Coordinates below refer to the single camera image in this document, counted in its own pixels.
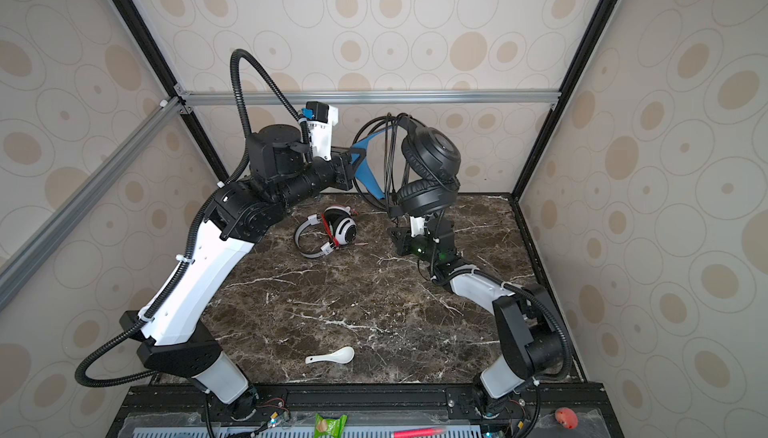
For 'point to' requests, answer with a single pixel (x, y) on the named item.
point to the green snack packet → (329, 427)
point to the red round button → (567, 417)
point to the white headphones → (339, 223)
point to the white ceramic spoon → (343, 356)
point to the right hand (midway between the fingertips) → (390, 229)
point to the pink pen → (420, 432)
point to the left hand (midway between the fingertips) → (369, 147)
